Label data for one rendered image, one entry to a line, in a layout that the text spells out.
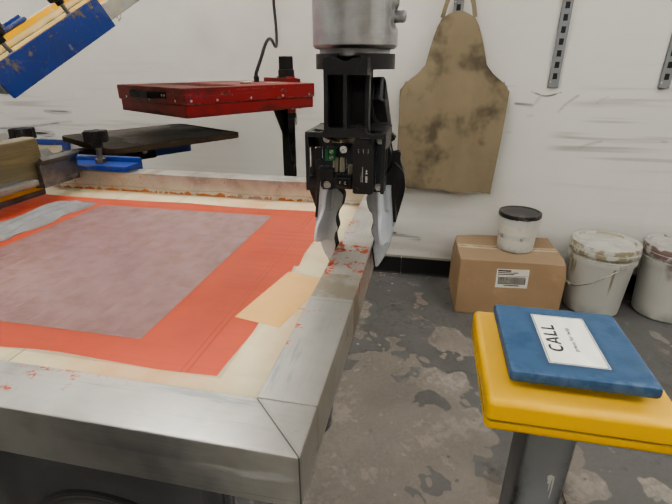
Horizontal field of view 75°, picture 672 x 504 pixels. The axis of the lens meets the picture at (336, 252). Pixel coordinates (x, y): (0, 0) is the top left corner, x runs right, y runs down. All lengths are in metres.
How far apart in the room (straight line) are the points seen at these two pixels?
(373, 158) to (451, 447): 1.35
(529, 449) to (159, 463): 0.30
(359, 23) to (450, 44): 2.02
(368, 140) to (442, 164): 2.07
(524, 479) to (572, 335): 0.14
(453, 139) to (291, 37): 1.00
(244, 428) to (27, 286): 0.36
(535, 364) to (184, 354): 0.27
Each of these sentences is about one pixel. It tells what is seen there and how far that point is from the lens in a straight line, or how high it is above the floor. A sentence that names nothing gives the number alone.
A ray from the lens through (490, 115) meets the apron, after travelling 2.43.
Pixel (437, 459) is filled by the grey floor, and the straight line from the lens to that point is 1.60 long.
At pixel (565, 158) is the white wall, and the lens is 2.58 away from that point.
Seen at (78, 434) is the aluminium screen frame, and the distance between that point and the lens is 0.31.
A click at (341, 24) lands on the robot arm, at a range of 0.40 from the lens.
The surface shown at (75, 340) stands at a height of 0.96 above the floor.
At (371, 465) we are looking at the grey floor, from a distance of 1.56.
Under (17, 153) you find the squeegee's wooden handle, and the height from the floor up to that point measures 1.04.
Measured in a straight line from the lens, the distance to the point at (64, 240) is 0.69.
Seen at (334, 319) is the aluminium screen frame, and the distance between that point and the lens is 0.35.
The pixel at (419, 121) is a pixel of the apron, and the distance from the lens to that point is 2.39.
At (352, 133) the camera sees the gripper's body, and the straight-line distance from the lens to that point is 0.38.
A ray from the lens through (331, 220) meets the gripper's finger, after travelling 0.47.
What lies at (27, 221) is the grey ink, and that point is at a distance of 0.79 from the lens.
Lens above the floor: 1.17
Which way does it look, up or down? 23 degrees down
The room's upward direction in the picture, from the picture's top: straight up
